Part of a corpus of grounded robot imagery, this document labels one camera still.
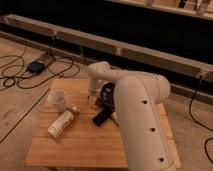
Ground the small red pepper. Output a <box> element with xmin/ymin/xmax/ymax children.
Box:
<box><xmin>95</xmin><ymin>97</ymin><xmax>102</xmax><ymax>107</ymax></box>

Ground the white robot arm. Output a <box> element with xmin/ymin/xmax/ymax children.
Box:
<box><xmin>87</xmin><ymin>61</ymin><xmax>177</xmax><ymax>171</ymax></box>

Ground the white ceramic cup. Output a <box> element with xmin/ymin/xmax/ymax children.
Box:
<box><xmin>47</xmin><ymin>90</ymin><xmax>66</xmax><ymax>113</ymax></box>

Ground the dark round bowl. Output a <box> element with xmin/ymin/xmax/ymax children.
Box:
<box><xmin>100</xmin><ymin>83</ymin><xmax>115</xmax><ymax>108</ymax></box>

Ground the black remote control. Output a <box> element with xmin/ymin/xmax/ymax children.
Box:
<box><xmin>92</xmin><ymin>108</ymin><xmax>112</xmax><ymax>126</ymax></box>

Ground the white plastic bottle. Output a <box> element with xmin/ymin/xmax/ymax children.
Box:
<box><xmin>47</xmin><ymin>106</ymin><xmax>78</xmax><ymax>138</ymax></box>

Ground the wooden table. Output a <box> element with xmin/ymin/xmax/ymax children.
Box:
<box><xmin>25</xmin><ymin>79</ymin><xmax>181</xmax><ymax>169</ymax></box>

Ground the black power adapter box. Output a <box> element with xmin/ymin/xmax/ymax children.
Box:
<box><xmin>27</xmin><ymin>61</ymin><xmax>45</xmax><ymax>74</ymax></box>

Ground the black floor cable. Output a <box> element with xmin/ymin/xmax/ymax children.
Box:
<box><xmin>0</xmin><ymin>42</ymin><xmax>81</xmax><ymax>90</ymax></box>

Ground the black cable at right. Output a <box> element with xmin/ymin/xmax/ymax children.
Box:
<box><xmin>188</xmin><ymin>75</ymin><xmax>213</xmax><ymax>165</ymax></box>

